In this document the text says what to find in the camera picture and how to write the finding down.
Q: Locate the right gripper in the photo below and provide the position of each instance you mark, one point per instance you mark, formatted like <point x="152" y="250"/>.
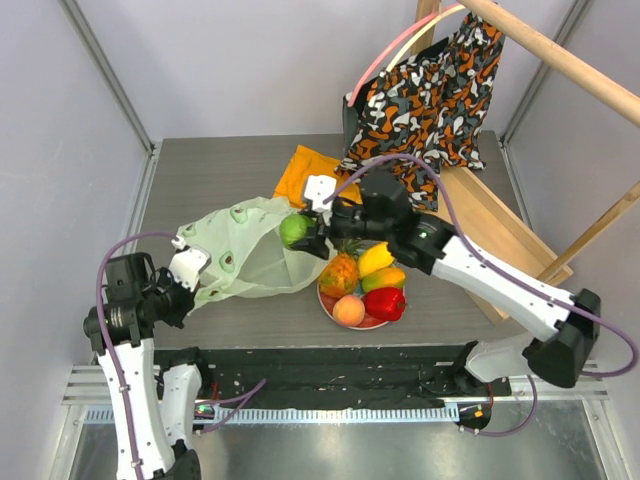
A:
<point x="322" y="232"/>

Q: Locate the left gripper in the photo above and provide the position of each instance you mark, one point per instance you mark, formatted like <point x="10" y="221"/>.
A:
<point x="187" y="302"/>

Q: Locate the green fake lime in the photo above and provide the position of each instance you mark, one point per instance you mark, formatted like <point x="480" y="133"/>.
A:
<point x="294" y="228"/>

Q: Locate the fake pineapple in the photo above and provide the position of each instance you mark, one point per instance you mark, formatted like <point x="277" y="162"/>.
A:
<point x="343" y="273"/>

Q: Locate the yellow fake mango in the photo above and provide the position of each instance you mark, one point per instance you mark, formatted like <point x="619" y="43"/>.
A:
<point x="374" y="258"/>

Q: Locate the green avocado plastic bag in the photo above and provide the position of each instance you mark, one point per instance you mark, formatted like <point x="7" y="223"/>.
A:
<point x="248" y="259"/>

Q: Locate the fake peach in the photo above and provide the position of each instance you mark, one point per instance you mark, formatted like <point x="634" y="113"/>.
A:
<point x="349" y="311"/>

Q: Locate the green orange fake mango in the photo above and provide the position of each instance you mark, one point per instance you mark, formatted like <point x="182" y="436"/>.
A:
<point x="383" y="278"/>

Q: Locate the red fake apple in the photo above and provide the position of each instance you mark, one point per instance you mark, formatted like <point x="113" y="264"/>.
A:
<point x="385" y="304"/>

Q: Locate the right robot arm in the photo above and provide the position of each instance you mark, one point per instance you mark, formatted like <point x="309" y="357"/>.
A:
<point x="561" y="331"/>

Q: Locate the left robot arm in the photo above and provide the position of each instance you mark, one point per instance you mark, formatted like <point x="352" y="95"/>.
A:
<point x="152" y="411"/>

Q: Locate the red floral plate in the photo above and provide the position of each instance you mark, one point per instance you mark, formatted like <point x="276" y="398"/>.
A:
<point x="369" y="322"/>

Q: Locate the patterned camouflage cloth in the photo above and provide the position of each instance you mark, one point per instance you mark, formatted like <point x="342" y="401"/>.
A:
<point x="431" y="105"/>

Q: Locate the pink and cream hanger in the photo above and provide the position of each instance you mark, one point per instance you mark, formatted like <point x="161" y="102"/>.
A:
<point x="404" y="42"/>

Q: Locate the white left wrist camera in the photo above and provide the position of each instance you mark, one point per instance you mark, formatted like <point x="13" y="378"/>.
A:
<point x="187" y="264"/>

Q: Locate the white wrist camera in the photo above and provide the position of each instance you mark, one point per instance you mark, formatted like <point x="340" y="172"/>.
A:
<point x="317" y="192"/>
<point x="187" y="264"/>

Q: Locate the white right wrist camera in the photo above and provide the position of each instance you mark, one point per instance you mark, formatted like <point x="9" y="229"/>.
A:
<point x="317" y="192"/>

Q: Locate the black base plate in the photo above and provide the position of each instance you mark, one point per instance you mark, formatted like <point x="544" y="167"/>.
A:
<point x="339" y="378"/>

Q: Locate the wooden rack frame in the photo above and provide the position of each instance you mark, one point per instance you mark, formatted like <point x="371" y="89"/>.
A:
<point x="483" y="215"/>

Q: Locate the white cable duct strip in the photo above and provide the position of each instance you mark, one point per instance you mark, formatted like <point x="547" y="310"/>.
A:
<point x="448" y="413"/>

